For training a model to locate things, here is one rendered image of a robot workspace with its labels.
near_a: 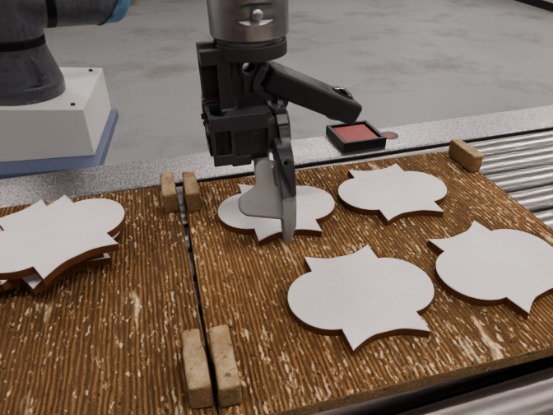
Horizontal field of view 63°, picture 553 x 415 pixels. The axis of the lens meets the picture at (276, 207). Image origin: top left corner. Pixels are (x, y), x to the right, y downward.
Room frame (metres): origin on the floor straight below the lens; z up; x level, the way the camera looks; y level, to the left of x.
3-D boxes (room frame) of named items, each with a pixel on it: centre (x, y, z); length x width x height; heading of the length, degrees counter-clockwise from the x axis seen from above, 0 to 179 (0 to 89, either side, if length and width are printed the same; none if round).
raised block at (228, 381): (0.23, 0.04, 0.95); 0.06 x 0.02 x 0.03; 14
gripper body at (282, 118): (0.45, 0.03, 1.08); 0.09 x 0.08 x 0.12; 104
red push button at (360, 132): (0.70, -0.13, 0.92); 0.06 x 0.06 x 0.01; 17
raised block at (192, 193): (0.49, 0.11, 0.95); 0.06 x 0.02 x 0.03; 14
